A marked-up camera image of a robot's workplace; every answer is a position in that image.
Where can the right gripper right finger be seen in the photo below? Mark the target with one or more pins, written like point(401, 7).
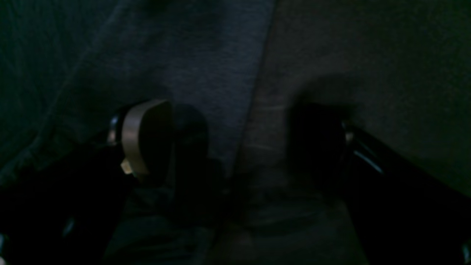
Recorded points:
point(401, 214)

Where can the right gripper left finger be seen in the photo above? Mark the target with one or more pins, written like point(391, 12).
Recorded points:
point(66, 213)

